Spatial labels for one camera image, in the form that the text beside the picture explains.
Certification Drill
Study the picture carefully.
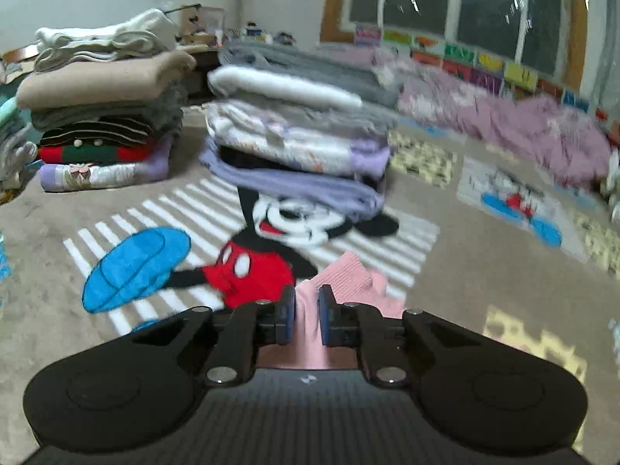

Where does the window with plastic film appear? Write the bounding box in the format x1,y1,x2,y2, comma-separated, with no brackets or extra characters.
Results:
322,0,589,90

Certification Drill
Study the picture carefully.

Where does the colourful alphabet headboard mat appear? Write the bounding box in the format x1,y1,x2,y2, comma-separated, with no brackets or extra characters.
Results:
353,24,620,127

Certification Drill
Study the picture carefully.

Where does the beige sweater clothes stack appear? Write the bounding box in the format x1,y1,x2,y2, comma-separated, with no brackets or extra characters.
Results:
17,8,197,192

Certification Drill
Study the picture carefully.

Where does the pink sweatshirt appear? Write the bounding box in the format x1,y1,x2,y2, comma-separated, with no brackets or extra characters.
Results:
257,251,408,369

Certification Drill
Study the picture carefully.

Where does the cluttered desk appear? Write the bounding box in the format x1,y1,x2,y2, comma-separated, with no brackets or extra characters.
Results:
165,4,311,105

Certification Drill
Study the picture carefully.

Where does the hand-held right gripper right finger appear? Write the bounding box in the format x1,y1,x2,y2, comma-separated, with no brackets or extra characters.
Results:
318,285,485,387

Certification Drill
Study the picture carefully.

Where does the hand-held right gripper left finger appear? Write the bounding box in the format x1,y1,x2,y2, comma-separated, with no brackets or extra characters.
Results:
121,285,297,387

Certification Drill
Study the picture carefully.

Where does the purple floral quilt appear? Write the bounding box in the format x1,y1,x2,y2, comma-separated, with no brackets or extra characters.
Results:
315,46,613,189

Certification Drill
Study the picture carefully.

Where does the cartoon mouse printed blanket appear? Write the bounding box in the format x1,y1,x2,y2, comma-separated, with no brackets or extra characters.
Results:
0,107,620,446

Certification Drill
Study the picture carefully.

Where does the grey purple clothes stack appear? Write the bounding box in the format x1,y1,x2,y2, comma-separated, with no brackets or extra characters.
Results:
198,41,403,224

